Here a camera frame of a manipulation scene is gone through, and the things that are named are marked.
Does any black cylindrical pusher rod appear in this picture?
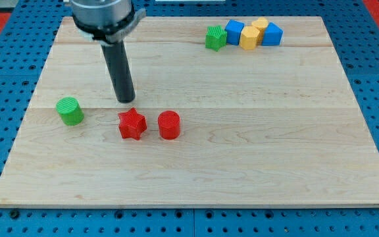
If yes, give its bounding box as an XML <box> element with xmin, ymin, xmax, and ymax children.
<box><xmin>101</xmin><ymin>41</ymin><xmax>136</xmax><ymax>103</ymax></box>

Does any red star block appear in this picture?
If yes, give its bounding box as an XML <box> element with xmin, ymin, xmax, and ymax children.
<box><xmin>118</xmin><ymin>107</ymin><xmax>147</xmax><ymax>140</ymax></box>

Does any green star block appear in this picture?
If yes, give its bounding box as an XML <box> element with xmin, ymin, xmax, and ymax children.
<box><xmin>205</xmin><ymin>25</ymin><xmax>227</xmax><ymax>51</ymax></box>

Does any green cylinder block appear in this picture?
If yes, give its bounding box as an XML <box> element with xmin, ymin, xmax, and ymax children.
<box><xmin>55</xmin><ymin>97</ymin><xmax>84</xmax><ymax>126</ymax></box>

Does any red cylinder block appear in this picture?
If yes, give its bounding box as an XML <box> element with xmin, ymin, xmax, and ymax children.
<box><xmin>158</xmin><ymin>111</ymin><xmax>180</xmax><ymax>140</ymax></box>

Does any blue cube block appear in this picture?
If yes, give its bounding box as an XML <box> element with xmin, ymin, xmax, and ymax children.
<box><xmin>225</xmin><ymin>20</ymin><xmax>245</xmax><ymax>45</ymax></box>

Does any yellow hexagon block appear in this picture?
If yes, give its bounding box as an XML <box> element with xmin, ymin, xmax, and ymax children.
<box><xmin>239</xmin><ymin>26</ymin><xmax>260</xmax><ymax>50</ymax></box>

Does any yellow heart block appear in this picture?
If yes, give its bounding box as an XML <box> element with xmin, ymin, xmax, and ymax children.
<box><xmin>251</xmin><ymin>17</ymin><xmax>269</xmax><ymax>45</ymax></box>

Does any blue triangle block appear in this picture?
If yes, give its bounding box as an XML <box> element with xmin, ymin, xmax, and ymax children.
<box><xmin>261</xmin><ymin>22</ymin><xmax>284</xmax><ymax>46</ymax></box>

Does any wooden board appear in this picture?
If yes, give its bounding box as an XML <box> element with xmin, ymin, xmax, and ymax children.
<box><xmin>0</xmin><ymin>16</ymin><xmax>379</xmax><ymax>209</ymax></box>

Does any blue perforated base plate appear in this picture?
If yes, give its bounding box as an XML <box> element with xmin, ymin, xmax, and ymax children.
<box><xmin>0</xmin><ymin>0</ymin><xmax>379</xmax><ymax>236</ymax></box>

